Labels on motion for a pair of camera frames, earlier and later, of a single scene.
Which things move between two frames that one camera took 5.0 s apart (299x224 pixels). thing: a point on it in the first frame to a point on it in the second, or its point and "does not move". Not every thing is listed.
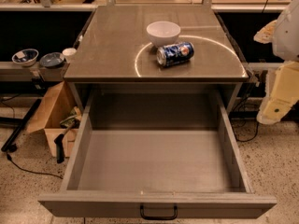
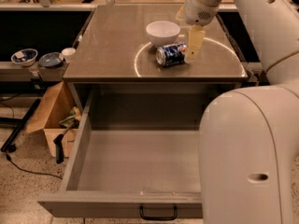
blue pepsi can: x=170 y=54 does not move
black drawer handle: x=158 y=217 does not move
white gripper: x=288 y=36 to x=199 y=13
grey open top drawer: x=155 y=155 does not move
